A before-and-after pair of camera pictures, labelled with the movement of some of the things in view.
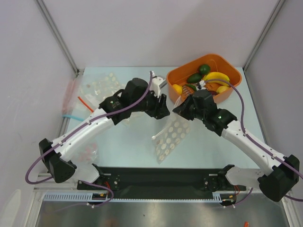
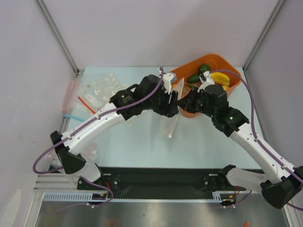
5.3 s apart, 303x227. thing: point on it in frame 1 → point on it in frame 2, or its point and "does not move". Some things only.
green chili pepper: [191, 85] does not move
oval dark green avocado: [194, 78] does not move
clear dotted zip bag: [176, 130] → [168, 124]
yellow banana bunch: [217, 75] does not move
